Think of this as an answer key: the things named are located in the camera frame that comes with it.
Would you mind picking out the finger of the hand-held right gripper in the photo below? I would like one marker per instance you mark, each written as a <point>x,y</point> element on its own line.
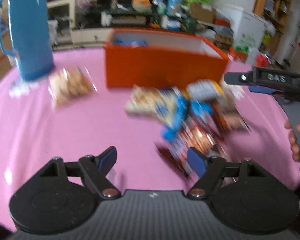
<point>261,89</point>
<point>238,78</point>

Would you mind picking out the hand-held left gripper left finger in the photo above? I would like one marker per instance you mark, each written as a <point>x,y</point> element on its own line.
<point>107,160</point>

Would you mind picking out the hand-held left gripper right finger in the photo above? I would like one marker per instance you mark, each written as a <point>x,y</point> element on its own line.
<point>197,162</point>

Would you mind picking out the silver blue snack packet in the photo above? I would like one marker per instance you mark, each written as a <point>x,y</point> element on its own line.
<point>205,90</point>

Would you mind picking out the black orange snack packet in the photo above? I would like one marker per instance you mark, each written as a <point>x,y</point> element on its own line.
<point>231,117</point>

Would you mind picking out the blue white snack packet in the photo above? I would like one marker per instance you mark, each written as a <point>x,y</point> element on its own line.
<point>180,115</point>

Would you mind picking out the beige round pastry packet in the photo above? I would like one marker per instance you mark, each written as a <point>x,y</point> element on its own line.
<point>145,101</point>

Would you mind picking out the beige biscuit packet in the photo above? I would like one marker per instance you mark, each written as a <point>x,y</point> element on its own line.
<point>70,86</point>

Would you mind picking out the orange cardboard box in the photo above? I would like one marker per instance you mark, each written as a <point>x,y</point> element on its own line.
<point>152,67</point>

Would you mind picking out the blue cookie packet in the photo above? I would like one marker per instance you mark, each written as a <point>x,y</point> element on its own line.
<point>131,43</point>

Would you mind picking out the person's right hand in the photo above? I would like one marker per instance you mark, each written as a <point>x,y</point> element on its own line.
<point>293,142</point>

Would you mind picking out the red soda can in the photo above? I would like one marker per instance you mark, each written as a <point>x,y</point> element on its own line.
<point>261,60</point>

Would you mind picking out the white fridge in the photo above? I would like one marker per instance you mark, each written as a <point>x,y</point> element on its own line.
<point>245,30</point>

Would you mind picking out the dark green bag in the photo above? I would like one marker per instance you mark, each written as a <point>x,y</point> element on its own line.
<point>188,25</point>

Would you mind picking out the brown cardboard box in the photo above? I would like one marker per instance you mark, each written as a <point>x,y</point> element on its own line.
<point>202,12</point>

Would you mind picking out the wooden shelf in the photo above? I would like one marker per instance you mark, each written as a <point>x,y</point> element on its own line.
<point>275,5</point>

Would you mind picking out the tall blue white carton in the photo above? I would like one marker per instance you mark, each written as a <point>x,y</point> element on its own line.
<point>171,7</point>

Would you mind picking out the bowl of oranges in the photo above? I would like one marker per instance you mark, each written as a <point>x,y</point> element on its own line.
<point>141,3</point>

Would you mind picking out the white tv stand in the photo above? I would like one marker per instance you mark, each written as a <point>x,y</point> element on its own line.
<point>90,33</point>

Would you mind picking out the blue thermos jug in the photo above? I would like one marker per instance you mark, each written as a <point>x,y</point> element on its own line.
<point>32,42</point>

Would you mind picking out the white glass door cabinet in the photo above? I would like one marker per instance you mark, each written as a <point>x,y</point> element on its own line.
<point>72,17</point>

